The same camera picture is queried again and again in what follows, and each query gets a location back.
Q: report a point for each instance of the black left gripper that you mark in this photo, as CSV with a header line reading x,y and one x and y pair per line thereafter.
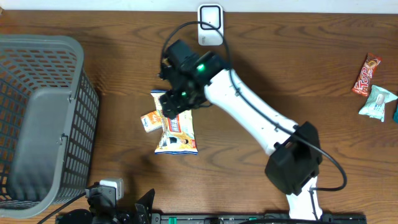
x,y
143,210

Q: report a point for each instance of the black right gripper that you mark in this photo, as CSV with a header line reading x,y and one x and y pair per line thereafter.
x,y
172,105

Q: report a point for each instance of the orange white snack packet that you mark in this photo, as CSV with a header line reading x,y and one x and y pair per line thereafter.
x,y
151,121

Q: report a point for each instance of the yellow white wipes packet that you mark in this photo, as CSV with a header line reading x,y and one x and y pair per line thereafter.
x,y
178,134

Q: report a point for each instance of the red chocolate bar wrapper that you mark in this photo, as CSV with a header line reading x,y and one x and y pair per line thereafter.
x,y
365,76

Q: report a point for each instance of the mint green wipes pack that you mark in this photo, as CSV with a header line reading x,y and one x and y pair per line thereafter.
x,y
374,107

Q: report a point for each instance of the blue Listerine mouthwash bottle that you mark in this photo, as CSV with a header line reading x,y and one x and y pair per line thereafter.
x,y
395,116

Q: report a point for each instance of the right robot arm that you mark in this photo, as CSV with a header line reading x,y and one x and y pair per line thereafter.
x,y
293,160

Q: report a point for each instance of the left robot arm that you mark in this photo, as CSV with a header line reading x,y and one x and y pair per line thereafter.
x,y
78,216

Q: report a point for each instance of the white barcode scanner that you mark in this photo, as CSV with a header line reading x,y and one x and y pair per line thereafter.
x,y
208,34

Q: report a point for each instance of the grey plastic shopping basket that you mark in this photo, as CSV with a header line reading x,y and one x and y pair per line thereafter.
x,y
49,110

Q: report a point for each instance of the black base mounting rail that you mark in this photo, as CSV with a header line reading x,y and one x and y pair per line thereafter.
x,y
158,218

